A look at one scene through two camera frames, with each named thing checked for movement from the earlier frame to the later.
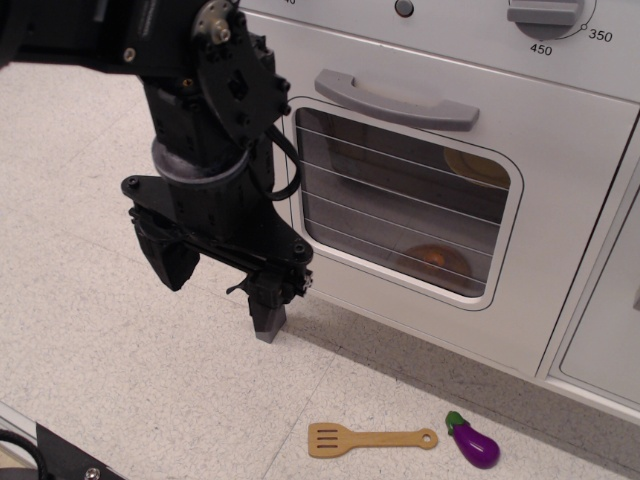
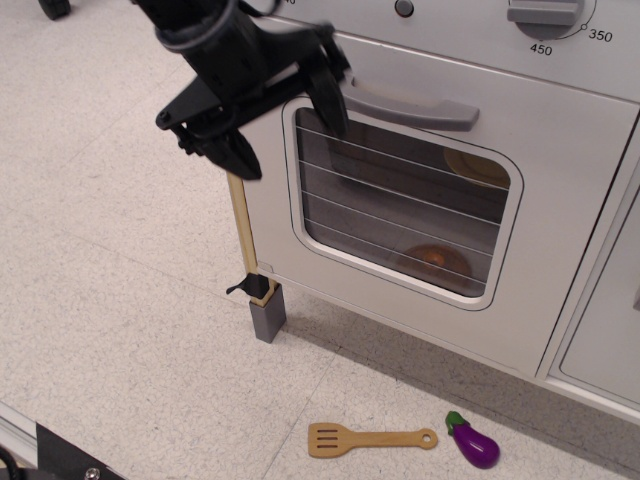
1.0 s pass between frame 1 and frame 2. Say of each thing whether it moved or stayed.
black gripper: moved
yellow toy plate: stayed
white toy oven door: stayed
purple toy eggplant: stayed
